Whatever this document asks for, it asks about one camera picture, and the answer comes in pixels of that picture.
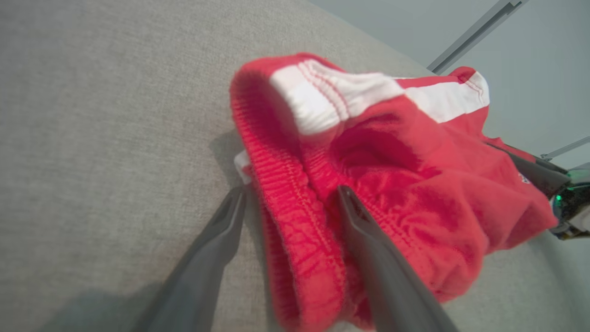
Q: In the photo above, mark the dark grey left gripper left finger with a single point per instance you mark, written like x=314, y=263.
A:
x=203, y=267

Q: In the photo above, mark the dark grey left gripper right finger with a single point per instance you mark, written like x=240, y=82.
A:
x=387, y=276

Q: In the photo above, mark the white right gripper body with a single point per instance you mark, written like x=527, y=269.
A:
x=574, y=207

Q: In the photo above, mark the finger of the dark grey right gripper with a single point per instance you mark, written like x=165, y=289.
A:
x=553, y=166
x=539, y=177

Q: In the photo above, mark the red shorts with white trim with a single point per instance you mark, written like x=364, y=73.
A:
x=415, y=193

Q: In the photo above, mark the grey partition joint post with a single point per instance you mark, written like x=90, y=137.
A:
x=474, y=33

